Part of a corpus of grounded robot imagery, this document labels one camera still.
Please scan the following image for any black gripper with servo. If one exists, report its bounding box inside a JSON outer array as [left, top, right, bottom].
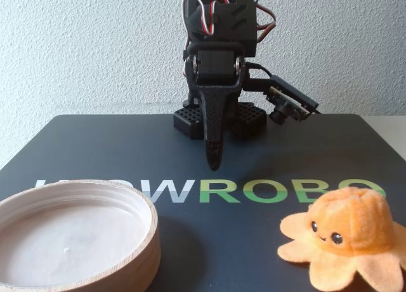
[[183, 43, 249, 173]]

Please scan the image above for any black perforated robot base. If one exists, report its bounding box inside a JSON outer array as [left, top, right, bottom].
[[173, 101, 268, 141]]

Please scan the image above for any orange octopus plush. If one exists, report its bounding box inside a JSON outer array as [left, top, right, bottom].
[[277, 186, 406, 292]]

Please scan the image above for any dark printed work mat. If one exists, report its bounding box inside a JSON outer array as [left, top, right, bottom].
[[0, 114, 406, 292]]

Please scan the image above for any white wooden-rimmed bowl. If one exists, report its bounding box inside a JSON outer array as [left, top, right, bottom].
[[0, 181, 159, 292]]

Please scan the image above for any black camera cable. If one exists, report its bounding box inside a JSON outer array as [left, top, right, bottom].
[[245, 62, 274, 81]]

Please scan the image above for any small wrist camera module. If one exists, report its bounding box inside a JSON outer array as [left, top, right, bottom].
[[246, 75, 320, 124]]

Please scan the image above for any red white black servo cable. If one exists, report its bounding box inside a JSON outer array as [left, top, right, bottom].
[[183, 0, 218, 79]]

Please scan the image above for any red servo cable loop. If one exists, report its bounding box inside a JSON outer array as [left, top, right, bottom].
[[252, 0, 277, 44]]

